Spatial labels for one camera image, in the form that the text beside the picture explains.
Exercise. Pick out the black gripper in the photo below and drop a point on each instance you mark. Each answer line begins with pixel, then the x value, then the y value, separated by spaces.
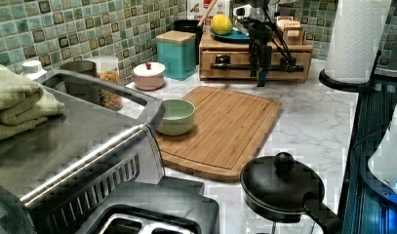
pixel 260 26

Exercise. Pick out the wooden drawer with black handle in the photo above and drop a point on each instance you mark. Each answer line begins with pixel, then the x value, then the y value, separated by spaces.
pixel 243 58

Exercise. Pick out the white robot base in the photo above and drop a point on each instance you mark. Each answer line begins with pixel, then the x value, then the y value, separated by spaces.
pixel 381 169

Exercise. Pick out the wooden drawer cabinet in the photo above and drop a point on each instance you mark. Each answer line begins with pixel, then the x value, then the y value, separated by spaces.
pixel 211 44

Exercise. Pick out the blue plate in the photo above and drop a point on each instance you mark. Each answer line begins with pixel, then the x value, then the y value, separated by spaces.
pixel 231 37

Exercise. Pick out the wooden tea bag box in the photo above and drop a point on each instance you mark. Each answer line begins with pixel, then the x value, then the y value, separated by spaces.
pixel 291 30

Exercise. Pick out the yellow lemon toy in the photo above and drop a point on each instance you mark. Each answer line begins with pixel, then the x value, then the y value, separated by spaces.
pixel 221 24

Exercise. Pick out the wooden spoon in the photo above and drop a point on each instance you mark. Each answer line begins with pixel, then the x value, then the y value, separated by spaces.
pixel 210 7

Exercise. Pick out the white cereal box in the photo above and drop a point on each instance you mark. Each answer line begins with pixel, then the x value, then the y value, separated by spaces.
pixel 197 8

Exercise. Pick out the black utensil holder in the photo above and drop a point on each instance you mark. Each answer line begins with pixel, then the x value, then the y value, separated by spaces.
pixel 190 26

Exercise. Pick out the teal canister with wooden lid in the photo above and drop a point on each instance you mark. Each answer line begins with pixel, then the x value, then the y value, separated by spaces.
pixel 176 50

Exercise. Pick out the bamboo cutting board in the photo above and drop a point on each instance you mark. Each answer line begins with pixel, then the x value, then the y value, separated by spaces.
pixel 229 129

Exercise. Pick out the white paper towel roll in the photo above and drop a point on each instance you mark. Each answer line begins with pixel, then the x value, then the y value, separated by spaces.
pixel 355 39

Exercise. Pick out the black paper towel holder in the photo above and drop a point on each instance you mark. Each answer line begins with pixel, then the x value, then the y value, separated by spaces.
pixel 351 88

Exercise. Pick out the light green bowl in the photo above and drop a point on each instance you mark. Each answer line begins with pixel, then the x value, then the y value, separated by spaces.
pixel 178 118

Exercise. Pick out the pink pot with white lid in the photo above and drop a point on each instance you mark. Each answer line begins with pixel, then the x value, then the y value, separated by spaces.
pixel 149 76

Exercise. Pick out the black pan with lid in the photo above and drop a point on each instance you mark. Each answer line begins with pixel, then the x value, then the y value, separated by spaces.
pixel 282 189

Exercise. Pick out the glass jar of cereal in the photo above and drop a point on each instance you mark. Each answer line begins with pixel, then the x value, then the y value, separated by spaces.
pixel 107 70

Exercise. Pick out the metal canister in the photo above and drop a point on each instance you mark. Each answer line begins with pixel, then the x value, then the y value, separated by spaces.
pixel 76 87

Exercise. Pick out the black toaster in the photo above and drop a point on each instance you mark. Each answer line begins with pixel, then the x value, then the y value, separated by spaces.
pixel 173 206

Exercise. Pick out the white bottle with cap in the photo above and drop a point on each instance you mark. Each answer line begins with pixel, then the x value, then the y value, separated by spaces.
pixel 32 69

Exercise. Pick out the stainless toaster oven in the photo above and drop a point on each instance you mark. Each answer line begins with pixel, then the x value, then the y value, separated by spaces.
pixel 53 176

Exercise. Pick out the folded green towel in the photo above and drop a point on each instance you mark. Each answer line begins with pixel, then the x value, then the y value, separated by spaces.
pixel 24 104

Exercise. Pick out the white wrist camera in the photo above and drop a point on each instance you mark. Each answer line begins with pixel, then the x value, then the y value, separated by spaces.
pixel 242 12

